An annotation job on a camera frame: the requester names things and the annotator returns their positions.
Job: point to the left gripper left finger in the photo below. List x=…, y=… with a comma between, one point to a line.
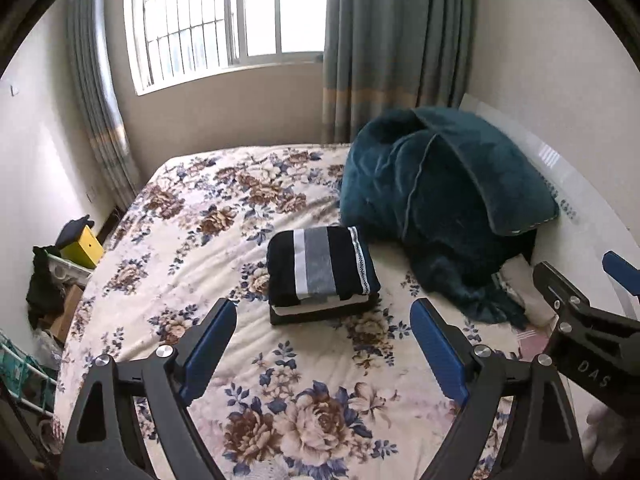
x=104, y=440

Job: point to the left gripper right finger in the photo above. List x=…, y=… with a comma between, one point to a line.
x=541, y=439

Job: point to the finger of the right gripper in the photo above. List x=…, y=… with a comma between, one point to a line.
x=623, y=272

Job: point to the navy striped knit sweater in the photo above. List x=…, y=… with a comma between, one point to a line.
x=319, y=273

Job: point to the dark clothes pile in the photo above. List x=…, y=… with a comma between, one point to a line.
x=44, y=297

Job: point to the white bed headboard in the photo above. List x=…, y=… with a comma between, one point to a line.
x=587, y=226

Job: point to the cardboard box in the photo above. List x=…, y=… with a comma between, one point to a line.
x=60, y=327

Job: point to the dark teal fleece blanket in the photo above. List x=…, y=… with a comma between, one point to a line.
x=456, y=194

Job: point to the yellow box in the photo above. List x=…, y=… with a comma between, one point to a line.
x=85, y=251

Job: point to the grey-green curtain right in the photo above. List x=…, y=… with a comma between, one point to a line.
x=385, y=54

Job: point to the grey-green curtain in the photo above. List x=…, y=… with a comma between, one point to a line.
x=93, y=82
x=385, y=54

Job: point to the white window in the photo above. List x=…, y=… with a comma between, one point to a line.
x=174, y=41

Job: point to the grey-green curtain left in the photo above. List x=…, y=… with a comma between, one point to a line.
x=93, y=82

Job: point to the teal wire rack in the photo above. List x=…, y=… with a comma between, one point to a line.
x=30, y=385

